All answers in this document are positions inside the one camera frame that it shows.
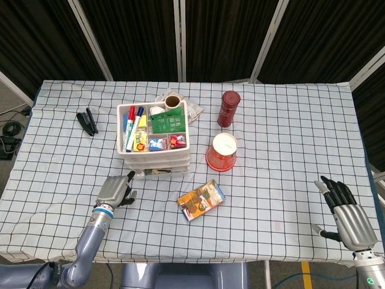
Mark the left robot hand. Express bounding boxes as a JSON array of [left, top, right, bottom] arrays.
[[95, 170, 138, 208]]

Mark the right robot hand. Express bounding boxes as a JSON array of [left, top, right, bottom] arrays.
[[311, 175, 378, 251]]

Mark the white drawer organizer box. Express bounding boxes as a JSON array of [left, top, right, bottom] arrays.
[[116, 101, 192, 180]]

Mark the yellow cartoon sticker pack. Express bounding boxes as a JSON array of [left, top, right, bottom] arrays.
[[132, 131, 149, 152]]

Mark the blue candy packet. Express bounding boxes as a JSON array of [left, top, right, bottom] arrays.
[[147, 137, 167, 151]]

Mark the red cap whiteboard marker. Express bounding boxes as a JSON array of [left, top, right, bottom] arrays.
[[123, 105, 136, 153]]

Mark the black binder clip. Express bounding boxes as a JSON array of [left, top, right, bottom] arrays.
[[75, 107, 99, 136]]

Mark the red candy packet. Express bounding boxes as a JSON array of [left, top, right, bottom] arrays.
[[167, 134, 186, 149]]

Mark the white black checked tablecloth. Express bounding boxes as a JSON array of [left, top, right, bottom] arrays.
[[0, 79, 385, 267]]

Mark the green tea packet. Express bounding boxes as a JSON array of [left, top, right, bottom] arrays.
[[150, 116, 186, 135], [149, 107, 184, 120]]

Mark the orange printed carton box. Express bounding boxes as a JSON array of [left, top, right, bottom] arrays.
[[176, 179, 226, 222]]

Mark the white table leg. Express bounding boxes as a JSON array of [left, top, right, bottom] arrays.
[[263, 261, 273, 289]]

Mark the brown cardboard tube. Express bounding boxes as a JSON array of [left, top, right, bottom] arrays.
[[164, 95, 182, 111]]

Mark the grey robot torso base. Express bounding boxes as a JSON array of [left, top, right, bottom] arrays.
[[120, 263, 250, 289]]

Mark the crumpled newspaper wrapper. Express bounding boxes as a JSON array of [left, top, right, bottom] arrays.
[[155, 90, 205, 125]]

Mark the black power adapter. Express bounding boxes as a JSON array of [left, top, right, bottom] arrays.
[[0, 135, 22, 160]]

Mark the orange paper cup red lid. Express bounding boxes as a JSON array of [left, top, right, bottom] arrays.
[[206, 132, 238, 172]]

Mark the dark red thermos bottle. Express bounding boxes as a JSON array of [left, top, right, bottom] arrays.
[[217, 90, 241, 128]]

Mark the black cable coil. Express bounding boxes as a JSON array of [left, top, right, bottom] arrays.
[[1, 120, 23, 136]]

